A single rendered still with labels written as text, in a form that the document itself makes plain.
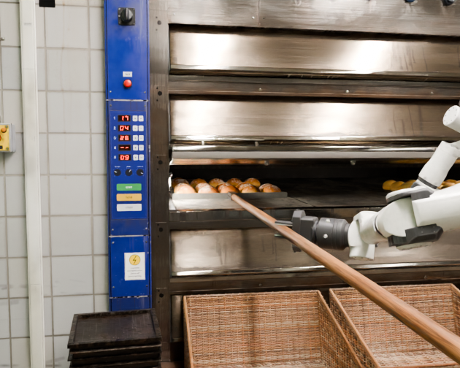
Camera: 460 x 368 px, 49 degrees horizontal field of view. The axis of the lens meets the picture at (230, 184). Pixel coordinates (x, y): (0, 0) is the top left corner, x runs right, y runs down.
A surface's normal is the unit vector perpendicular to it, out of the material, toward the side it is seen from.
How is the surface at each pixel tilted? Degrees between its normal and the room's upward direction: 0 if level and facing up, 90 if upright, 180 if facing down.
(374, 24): 90
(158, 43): 90
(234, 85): 90
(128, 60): 90
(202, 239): 70
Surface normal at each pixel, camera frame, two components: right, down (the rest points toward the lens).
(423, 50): 0.16, -0.26
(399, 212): -0.68, -0.10
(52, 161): 0.17, 0.09
